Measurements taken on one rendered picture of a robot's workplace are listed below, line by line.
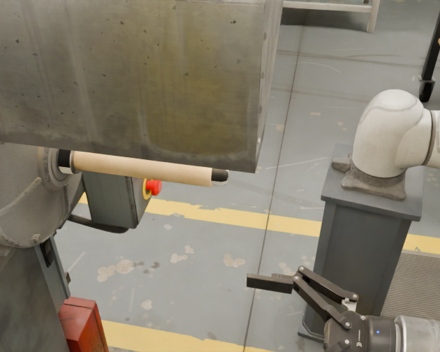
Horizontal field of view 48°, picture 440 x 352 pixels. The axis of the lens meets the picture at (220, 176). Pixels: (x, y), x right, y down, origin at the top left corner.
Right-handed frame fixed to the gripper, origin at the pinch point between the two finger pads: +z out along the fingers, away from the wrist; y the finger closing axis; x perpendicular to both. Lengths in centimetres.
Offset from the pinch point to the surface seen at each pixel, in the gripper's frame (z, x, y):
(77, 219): 39.0, -14.0, 22.5
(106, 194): 31.2, -5.5, 23.6
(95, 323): 41, -49, 16
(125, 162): 17.0, 22.6, 7.6
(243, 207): 20, -122, 116
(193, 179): 8.0, 21.8, 7.1
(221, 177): 4.7, 22.0, 7.6
